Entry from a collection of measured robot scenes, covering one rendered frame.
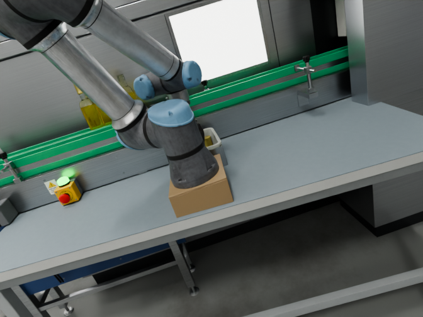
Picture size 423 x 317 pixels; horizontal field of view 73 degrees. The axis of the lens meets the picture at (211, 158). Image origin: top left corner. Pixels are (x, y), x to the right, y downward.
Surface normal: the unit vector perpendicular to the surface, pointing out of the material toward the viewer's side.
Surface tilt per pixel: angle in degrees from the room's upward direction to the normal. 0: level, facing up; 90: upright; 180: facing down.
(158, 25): 90
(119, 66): 90
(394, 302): 0
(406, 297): 0
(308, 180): 0
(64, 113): 90
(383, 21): 90
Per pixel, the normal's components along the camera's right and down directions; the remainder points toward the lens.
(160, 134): -0.50, 0.52
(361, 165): -0.27, -0.88
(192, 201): 0.08, 0.39
